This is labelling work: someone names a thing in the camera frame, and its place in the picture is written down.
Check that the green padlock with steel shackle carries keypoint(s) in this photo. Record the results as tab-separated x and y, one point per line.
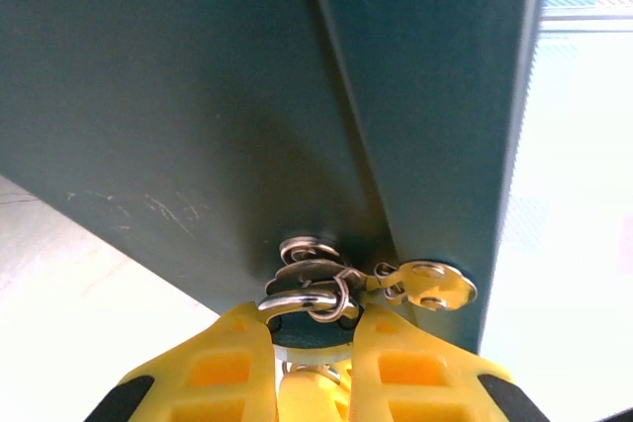
306	301

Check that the silver hasp plate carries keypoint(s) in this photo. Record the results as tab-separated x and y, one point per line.
430	283

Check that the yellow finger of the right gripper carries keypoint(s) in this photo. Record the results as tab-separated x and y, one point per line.
311	399

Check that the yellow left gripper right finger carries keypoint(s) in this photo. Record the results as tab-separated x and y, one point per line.
420	372

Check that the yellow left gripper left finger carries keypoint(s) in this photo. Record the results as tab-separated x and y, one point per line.
207	372

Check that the dark green metal box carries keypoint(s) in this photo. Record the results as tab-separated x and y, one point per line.
247	96

